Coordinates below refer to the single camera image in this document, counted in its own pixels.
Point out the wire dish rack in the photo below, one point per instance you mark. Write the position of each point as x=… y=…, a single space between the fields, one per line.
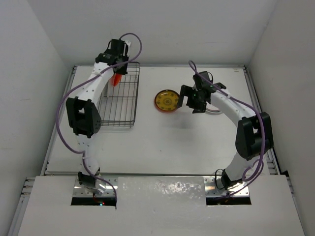
x=119 y=109

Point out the orange plate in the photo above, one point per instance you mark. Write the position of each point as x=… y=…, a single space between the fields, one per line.
x=116 y=79
x=166 y=105

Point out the yellow plate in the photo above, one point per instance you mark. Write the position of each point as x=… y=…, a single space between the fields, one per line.
x=167 y=93

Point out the metal base plate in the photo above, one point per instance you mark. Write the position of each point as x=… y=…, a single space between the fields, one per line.
x=213 y=189
x=102 y=189

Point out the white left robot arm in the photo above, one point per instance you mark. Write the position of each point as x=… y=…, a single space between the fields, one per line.
x=83 y=115

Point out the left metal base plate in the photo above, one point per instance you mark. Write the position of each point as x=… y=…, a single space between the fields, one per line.
x=102 y=189

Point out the white plate teal rim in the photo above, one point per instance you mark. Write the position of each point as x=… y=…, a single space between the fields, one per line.
x=213 y=111

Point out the white foam cover board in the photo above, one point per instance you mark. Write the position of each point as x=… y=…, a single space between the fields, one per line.
x=160 y=206

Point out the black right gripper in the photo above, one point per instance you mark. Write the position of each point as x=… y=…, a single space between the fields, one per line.
x=187 y=91

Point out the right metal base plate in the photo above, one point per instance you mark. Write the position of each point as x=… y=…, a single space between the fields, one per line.
x=213 y=189

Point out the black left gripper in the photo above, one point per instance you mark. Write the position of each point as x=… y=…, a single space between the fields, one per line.
x=122 y=71

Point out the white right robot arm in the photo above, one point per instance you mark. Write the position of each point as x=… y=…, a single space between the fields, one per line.
x=254 y=135

